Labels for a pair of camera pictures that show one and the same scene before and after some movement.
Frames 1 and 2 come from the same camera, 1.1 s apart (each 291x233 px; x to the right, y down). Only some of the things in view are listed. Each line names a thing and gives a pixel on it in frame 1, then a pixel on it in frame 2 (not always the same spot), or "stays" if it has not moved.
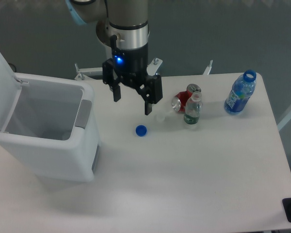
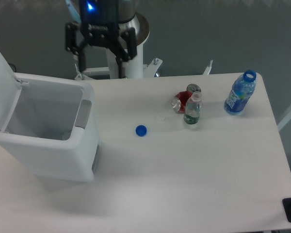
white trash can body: (54, 131) stays
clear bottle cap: (160, 117) stays
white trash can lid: (5, 88) stays
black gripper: (130, 65) to (99, 26)
